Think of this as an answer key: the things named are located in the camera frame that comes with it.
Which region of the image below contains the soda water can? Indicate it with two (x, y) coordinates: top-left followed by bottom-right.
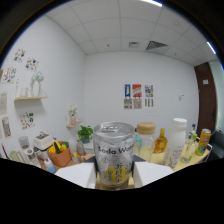
(92, 121), (136, 188)

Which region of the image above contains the orange basket with fruit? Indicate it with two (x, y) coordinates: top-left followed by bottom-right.
(47, 140), (73, 168)

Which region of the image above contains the white bottle blue label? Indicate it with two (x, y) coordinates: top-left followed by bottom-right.
(43, 157), (57, 174)

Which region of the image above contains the amber liquid bottle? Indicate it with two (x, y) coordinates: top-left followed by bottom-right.
(153, 128), (169, 154)

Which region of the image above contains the glass jar cork lid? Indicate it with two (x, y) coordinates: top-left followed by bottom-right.
(134, 121), (157, 163)

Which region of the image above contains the teal liquid bottle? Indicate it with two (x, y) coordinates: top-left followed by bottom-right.
(134, 133), (143, 154)

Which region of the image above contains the large white bottle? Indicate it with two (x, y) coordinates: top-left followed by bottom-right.
(163, 117), (188, 169)

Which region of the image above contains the potted green plant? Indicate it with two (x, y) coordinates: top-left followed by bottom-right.
(77, 125), (94, 144)

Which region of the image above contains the clear bottle green cap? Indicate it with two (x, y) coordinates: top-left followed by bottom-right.
(181, 132), (198, 164)

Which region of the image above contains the white kitchen appliance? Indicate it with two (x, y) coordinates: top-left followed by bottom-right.
(33, 131), (56, 160)

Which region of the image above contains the pink vase with flowers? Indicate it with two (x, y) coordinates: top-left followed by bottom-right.
(68, 104), (79, 126)

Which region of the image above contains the black chair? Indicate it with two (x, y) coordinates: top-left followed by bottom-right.
(208, 129), (224, 161)

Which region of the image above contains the brown door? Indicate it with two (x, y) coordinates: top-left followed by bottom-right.
(194, 61), (218, 138)

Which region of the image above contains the white vase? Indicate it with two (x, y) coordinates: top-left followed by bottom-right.
(30, 70), (45, 98)

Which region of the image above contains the small wall shelf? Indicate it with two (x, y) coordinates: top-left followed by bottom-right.
(65, 120), (84, 129)

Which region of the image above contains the grey wall poster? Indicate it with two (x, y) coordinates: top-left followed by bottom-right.
(133, 98), (143, 110)
(123, 98), (133, 110)
(144, 98), (155, 108)

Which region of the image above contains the colourful wall sticker cluster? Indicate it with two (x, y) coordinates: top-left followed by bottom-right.
(19, 112), (36, 130)

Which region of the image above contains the multicolour wall poster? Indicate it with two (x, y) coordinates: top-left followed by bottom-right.
(144, 84), (155, 99)

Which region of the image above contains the red wall poster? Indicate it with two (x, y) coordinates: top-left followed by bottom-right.
(132, 83), (143, 99)

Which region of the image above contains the blue wall poster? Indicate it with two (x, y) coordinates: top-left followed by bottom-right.
(124, 83), (132, 99)

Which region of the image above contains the wooden wall shelf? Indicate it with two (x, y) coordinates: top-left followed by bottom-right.
(13, 95), (48, 102)

